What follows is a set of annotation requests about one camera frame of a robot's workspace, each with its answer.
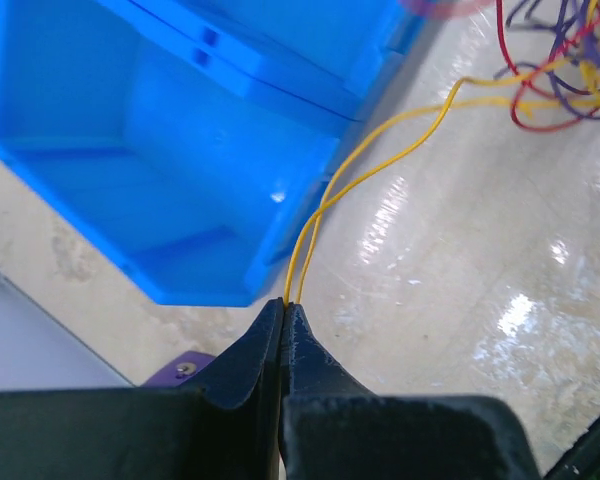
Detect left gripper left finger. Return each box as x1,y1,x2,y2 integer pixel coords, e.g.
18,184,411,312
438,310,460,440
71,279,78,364
0,299,284,479

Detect blue three-compartment plastic bin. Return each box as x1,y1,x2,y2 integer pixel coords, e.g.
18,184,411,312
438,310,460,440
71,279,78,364
0,1,425,307

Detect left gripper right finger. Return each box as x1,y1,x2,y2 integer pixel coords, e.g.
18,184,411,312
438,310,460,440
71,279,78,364
281,304,541,479

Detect red yellow wire bundle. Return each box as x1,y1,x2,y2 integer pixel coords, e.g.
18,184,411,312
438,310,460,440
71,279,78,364
494,0,600,134

